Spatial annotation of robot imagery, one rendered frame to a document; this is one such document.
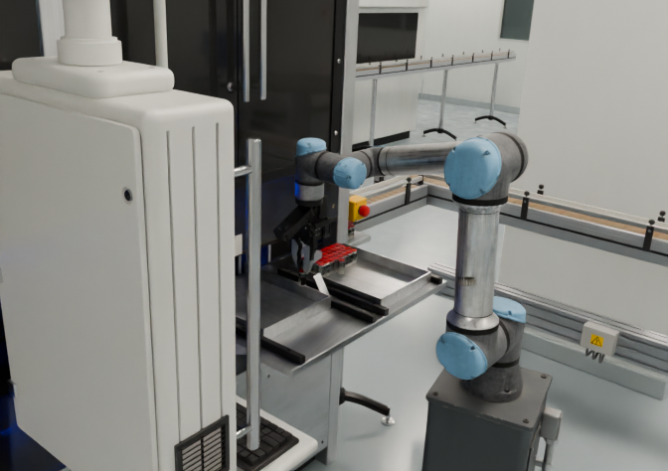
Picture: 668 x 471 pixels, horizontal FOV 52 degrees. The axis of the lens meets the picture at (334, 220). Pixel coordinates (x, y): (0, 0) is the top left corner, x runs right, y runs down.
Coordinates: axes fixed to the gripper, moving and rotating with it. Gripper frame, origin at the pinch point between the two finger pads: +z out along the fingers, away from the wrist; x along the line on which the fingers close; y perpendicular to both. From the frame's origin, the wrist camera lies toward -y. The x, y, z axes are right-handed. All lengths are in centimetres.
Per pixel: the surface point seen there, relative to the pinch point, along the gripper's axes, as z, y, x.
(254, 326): -18, -49, -37
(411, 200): 14, 99, 35
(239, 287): 11.5, -5.2, 19.7
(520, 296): 47, 118, -10
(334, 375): 62, 39, 19
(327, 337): 10.3, -7.7, -17.5
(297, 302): 11.0, 0.4, 1.3
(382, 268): 12.0, 36.6, 0.1
